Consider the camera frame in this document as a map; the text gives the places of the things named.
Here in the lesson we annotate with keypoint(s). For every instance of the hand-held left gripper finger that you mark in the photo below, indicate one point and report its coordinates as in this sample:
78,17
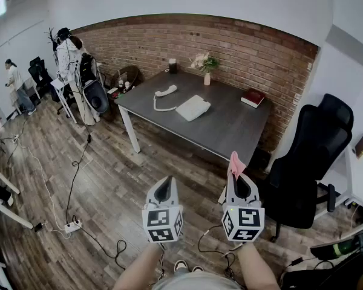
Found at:
150,198
175,195

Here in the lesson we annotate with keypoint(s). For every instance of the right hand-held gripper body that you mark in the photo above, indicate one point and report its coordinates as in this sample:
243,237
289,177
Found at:
248,217

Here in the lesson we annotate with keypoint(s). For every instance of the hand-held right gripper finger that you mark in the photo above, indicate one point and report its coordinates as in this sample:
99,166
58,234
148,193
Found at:
229,195
254,196

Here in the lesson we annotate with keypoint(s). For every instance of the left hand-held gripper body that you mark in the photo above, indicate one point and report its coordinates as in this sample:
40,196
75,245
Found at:
158,219

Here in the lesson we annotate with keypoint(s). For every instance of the pink cloth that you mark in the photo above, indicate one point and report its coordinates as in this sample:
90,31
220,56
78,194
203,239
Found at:
236,163

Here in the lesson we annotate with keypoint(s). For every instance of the white telephone base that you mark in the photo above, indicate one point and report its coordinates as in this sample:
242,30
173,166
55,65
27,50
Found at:
193,107

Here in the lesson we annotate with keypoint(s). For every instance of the person's right forearm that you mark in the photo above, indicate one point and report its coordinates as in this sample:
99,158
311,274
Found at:
254,267

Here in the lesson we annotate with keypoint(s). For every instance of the person's left forearm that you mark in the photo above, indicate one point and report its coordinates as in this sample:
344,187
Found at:
139,267

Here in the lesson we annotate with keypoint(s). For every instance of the white smartphone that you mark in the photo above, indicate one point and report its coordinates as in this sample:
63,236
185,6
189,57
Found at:
112,90

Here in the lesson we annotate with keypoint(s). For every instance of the person's white shoe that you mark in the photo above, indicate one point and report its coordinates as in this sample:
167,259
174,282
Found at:
180,266
197,269

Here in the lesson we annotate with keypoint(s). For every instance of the person's beige shirt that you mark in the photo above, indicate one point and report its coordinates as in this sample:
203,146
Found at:
196,282

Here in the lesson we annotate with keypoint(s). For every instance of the white power strip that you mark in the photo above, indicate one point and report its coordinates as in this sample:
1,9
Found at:
72,227

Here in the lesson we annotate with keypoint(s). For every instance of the black office chair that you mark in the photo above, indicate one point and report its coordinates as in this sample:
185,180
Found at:
314,137
37,68

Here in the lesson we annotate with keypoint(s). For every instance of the red hardcover book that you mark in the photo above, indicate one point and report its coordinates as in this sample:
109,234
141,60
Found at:
253,96

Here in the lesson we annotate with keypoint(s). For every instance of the red green toy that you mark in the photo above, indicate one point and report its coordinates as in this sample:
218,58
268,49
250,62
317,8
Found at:
116,95

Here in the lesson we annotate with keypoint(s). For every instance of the black rounded speaker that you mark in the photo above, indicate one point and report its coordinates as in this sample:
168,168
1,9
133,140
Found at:
96,98

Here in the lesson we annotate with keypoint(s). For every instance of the small white container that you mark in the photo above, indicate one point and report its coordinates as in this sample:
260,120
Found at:
127,85

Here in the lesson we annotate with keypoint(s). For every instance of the pink vase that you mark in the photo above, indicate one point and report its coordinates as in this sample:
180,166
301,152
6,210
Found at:
207,79

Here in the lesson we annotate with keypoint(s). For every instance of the small clear bottle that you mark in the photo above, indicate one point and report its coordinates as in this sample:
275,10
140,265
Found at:
120,82

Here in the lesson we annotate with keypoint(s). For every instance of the brown wicker chair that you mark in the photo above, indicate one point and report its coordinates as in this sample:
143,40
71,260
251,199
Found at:
132,72

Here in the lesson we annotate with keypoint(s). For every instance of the black cylinder speaker white top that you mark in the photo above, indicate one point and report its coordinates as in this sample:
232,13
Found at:
173,66

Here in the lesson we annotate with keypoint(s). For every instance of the pale flower bouquet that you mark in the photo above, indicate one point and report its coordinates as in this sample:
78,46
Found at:
206,63

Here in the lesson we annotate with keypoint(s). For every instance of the black backpack rig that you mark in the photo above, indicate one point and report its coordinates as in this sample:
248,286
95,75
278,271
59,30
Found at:
87,68

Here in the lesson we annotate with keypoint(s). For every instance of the small white table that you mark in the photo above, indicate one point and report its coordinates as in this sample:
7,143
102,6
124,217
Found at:
59,85

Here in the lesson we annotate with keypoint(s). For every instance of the black coat rack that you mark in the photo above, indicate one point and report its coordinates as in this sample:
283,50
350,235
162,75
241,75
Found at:
52,36

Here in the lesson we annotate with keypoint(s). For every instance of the white desk frame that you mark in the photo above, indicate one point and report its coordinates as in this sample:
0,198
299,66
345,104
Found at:
9,214

